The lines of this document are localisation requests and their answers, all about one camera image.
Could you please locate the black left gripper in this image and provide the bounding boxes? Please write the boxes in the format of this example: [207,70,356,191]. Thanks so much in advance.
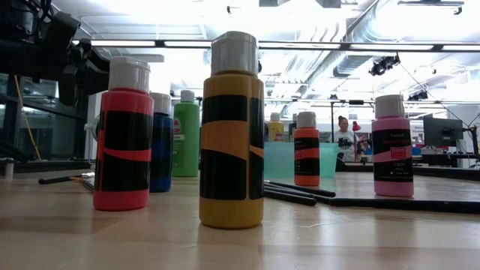
[50,11,112,107]

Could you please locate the small blue paint bottle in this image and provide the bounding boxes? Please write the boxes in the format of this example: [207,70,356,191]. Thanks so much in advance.
[148,91,175,194]

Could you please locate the black background rig frame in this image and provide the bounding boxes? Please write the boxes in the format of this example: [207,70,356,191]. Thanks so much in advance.
[264,97,376,144]

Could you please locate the person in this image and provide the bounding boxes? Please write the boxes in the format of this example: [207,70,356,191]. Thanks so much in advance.
[332,115,364,163]

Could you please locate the large green paint bottle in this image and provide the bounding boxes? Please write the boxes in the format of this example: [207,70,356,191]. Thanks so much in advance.
[172,89,201,179]

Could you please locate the black ceiling spotlight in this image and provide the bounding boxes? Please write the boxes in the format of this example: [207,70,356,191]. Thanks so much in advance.
[368,54,401,77]

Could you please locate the small yellow paint bottle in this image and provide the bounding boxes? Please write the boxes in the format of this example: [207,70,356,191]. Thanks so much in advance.
[198,30,266,230]

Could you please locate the large dark grey-blue paint bottle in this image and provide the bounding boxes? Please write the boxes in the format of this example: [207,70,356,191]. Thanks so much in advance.
[287,113,298,143]

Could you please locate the black computer monitor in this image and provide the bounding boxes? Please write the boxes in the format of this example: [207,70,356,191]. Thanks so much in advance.
[422,115,465,149]

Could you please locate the black paintbrush wide silver ferrule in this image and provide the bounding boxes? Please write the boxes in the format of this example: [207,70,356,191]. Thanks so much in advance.
[263,188,318,207]

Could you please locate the black paintbrush orange tip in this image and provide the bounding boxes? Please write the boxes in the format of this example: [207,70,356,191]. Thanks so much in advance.
[328,196,480,215]

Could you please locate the teal translucent plastic bin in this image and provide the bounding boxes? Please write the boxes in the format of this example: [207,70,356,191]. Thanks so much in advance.
[263,141,340,180]

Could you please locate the black paintbrush orange bristles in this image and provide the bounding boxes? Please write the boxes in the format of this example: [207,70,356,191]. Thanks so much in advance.
[70,175,95,194]

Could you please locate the thin black paintbrush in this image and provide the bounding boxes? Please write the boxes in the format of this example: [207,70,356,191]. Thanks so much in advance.
[264,184,332,204]

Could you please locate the small red paint bottle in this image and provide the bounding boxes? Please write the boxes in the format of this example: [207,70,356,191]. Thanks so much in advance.
[92,55,155,212]

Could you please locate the small pink paint bottle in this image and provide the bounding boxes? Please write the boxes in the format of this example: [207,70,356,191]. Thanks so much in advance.
[371,94,415,199]

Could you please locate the small orange paint bottle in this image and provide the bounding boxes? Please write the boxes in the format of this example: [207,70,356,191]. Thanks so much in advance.
[293,111,321,188]

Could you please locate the large yellow paint bottle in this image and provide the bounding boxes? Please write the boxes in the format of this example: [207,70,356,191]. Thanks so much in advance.
[267,112,285,143]

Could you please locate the yellow extension cable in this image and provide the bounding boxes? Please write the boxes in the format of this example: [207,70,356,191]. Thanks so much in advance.
[13,74,42,161]

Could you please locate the black paintbrush gold ferrule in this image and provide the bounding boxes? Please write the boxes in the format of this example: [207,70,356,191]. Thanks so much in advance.
[264,180,338,199]

